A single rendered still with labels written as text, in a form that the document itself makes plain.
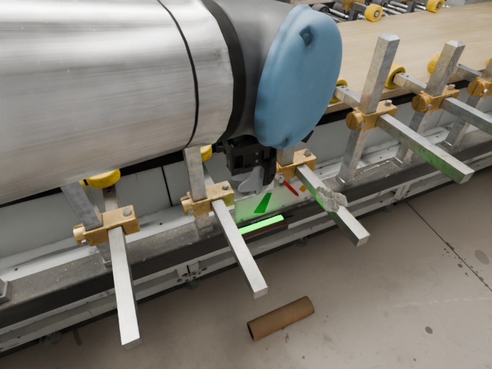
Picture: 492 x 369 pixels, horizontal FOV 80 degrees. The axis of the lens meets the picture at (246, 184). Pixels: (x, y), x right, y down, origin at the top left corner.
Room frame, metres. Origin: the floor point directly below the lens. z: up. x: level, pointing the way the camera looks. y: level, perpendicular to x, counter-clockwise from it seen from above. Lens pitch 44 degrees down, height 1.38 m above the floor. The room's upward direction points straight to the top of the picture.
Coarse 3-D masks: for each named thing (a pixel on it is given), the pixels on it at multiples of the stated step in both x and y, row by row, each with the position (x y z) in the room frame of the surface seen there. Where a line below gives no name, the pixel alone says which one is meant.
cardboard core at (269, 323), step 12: (300, 300) 0.61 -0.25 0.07; (276, 312) 0.55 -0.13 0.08; (288, 312) 0.55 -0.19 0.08; (300, 312) 0.55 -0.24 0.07; (312, 312) 0.56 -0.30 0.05; (252, 324) 0.50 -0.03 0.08; (264, 324) 0.50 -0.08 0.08; (276, 324) 0.50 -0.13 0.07; (288, 324) 0.51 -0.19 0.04; (252, 336) 0.47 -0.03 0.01
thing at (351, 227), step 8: (296, 168) 0.62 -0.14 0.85; (304, 168) 0.61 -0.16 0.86; (304, 176) 0.58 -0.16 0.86; (312, 176) 0.58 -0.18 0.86; (304, 184) 0.58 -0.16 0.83; (312, 184) 0.55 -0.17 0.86; (320, 184) 0.55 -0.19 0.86; (312, 192) 0.54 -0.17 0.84; (344, 208) 0.47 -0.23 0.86; (336, 216) 0.45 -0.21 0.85; (344, 216) 0.44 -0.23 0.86; (352, 216) 0.44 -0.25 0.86; (344, 224) 0.42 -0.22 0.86; (352, 224) 0.42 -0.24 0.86; (360, 224) 0.42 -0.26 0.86; (344, 232) 0.42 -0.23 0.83; (352, 232) 0.40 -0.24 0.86; (360, 232) 0.40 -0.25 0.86; (352, 240) 0.39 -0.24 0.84; (360, 240) 0.38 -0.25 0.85
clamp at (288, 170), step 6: (300, 150) 0.68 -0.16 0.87; (294, 156) 0.65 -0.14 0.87; (300, 156) 0.65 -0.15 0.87; (312, 156) 0.65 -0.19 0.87; (294, 162) 0.63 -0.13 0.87; (300, 162) 0.63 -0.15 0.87; (306, 162) 0.63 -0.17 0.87; (312, 162) 0.64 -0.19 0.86; (282, 168) 0.60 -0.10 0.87; (288, 168) 0.61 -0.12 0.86; (294, 168) 0.62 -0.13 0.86; (312, 168) 0.64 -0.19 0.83; (288, 174) 0.61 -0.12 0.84; (294, 174) 0.62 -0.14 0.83
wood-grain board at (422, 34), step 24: (360, 24) 1.80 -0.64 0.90; (384, 24) 1.80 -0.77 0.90; (408, 24) 1.80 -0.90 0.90; (432, 24) 1.80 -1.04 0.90; (456, 24) 1.80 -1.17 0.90; (480, 24) 1.80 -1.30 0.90; (360, 48) 1.42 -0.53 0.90; (408, 48) 1.42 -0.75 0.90; (432, 48) 1.42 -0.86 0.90; (480, 48) 1.42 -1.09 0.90; (360, 72) 1.15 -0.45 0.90; (408, 72) 1.15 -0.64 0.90; (384, 96) 0.98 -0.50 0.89
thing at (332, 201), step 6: (318, 186) 0.53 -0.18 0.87; (318, 192) 0.51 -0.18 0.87; (324, 192) 0.51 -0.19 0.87; (330, 192) 0.50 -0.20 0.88; (318, 198) 0.49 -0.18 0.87; (324, 198) 0.49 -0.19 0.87; (330, 198) 0.48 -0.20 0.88; (336, 198) 0.49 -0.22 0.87; (342, 198) 0.49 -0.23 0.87; (324, 204) 0.48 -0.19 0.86; (330, 204) 0.47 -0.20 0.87; (336, 204) 0.47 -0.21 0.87; (342, 204) 0.47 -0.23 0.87; (330, 210) 0.46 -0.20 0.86; (336, 210) 0.46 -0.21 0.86
